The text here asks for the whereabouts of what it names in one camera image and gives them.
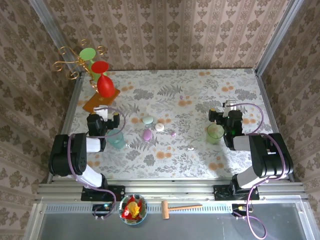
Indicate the mint green earbud case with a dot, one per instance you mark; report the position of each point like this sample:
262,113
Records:
147,120

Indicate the purple earbud case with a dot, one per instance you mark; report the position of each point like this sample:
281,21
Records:
146,134

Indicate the white earbud case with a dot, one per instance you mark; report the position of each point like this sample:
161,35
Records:
159,127

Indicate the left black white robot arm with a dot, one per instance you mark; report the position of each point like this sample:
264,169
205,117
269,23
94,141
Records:
77,155

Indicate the teal plastic cup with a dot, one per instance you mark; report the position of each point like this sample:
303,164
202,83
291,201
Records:
115,140

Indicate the green plastic cup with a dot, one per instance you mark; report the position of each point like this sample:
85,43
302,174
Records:
215,135

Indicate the red plastic wine glass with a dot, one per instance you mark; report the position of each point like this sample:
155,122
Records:
105,85

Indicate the green plastic wine glass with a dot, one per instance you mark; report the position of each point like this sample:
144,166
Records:
87,53

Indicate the red candy wrapper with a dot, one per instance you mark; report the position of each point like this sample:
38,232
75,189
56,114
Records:
130,200

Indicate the yellow candy wrapper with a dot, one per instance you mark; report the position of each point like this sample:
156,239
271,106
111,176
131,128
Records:
133,208

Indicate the clear glass bowl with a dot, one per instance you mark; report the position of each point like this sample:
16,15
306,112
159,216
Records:
140,220

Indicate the small wooden mallet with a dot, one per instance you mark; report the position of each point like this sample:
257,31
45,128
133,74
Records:
165,210

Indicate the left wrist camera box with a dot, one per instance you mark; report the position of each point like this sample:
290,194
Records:
102,113

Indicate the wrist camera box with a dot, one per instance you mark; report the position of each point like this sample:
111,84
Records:
229,105
102,113

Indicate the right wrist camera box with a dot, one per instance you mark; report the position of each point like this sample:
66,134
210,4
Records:
229,105

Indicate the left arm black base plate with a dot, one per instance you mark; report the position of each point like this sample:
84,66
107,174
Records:
117,192

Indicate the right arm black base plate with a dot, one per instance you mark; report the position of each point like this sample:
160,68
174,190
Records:
220,192

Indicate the aluminium extrusion frame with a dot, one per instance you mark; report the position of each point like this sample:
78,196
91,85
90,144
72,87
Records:
175,187

